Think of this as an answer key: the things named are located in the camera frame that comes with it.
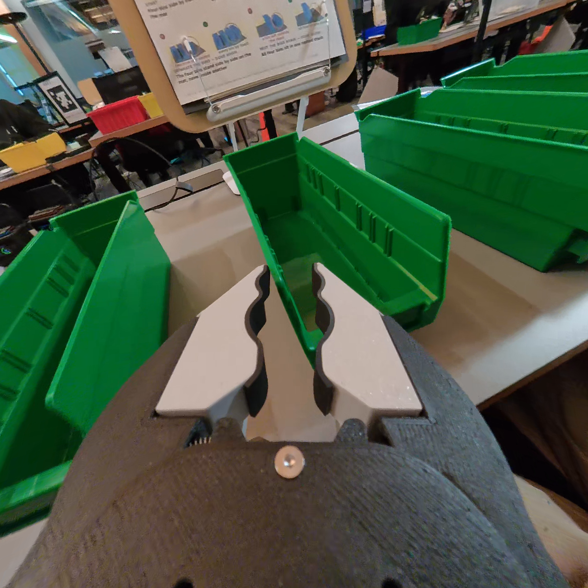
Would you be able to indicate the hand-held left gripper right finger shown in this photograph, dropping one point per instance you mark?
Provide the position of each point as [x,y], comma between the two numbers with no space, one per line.
[367,367]

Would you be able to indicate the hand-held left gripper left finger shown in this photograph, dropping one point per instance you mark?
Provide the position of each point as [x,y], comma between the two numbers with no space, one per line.
[206,367]

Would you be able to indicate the green plastic bin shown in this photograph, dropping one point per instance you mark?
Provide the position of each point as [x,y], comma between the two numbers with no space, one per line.
[528,69]
[367,239]
[115,321]
[459,183]

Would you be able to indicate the black charger device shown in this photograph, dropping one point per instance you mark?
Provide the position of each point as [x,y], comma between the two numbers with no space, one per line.
[7,248]

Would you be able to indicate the person's right leg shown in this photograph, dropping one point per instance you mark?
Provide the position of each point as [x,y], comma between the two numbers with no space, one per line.
[560,528]

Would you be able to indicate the long wooden table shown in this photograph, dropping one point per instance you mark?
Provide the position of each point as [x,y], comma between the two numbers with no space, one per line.
[115,133]
[459,41]

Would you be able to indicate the yellow plastic bin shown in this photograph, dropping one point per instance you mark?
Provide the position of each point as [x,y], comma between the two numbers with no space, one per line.
[151,105]
[32,154]

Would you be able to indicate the red plastic bin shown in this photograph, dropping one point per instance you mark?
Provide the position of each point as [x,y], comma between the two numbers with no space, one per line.
[117,115]

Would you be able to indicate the black monitor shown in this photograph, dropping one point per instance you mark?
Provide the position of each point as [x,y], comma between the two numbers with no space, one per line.
[119,85]

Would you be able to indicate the black and white tag sign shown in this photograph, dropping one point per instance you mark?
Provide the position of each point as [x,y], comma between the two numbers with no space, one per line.
[59,99]

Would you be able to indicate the instruction sheet on stand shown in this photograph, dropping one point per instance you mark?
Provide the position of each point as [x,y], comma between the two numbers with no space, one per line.
[138,69]

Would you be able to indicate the small green bin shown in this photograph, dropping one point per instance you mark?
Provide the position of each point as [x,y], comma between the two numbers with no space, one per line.
[420,31]

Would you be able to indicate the black floor lamp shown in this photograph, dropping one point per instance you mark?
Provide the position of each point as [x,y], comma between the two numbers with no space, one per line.
[11,17]

